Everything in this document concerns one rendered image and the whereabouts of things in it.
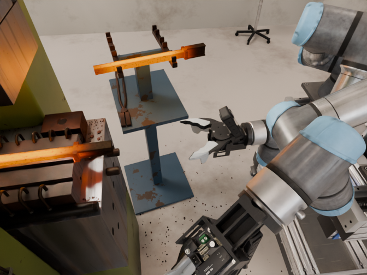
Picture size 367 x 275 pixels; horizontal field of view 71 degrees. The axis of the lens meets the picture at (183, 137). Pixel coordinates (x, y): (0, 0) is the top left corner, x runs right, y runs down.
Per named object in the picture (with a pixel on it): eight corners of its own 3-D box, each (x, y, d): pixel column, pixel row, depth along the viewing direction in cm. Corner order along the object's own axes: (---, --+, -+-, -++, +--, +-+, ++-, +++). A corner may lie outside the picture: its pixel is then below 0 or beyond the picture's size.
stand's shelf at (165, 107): (164, 71, 142) (163, 69, 140) (188, 118, 117) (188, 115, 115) (109, 82, 135) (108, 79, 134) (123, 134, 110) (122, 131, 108)
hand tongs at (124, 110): (113, 57, 149) (112, 54, 148) (120, 55, 150) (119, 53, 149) (121, 127, 110) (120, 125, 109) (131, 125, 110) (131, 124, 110)
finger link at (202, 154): (196, 174, 72) (217, 156, 76) (197, 162, 67) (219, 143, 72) (188, 168, 73) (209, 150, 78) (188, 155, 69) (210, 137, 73)
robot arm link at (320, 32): (329, 75, 113) (343, 53, 65) (295, 64, 119) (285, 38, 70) (342, 47, 110) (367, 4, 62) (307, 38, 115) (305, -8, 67)
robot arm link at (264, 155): (282, 177, 86) (292, 157, 78) (251, 162, 90) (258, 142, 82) (289, 161, 90) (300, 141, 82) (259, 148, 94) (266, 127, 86)
